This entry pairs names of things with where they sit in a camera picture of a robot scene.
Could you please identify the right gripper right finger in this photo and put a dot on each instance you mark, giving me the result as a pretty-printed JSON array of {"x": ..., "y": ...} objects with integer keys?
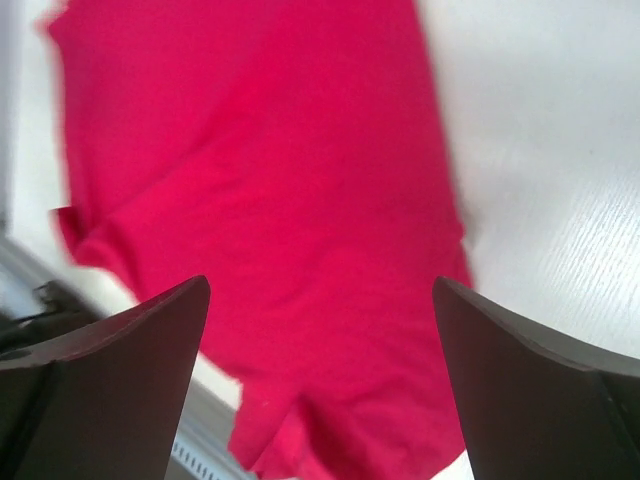
[{"x": 534, "y": 403}]

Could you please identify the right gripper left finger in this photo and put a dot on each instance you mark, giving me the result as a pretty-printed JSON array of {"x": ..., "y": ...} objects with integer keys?
[{"x": 90, "y": 397}]

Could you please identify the crimson pink t shirt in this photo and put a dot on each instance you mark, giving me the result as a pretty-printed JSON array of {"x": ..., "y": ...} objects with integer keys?
[{"x": 291, "y": 152}]

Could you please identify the white slotted cable duct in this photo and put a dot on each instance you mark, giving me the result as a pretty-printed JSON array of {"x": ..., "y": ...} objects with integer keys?
[{"x": 200, "y": 464}]

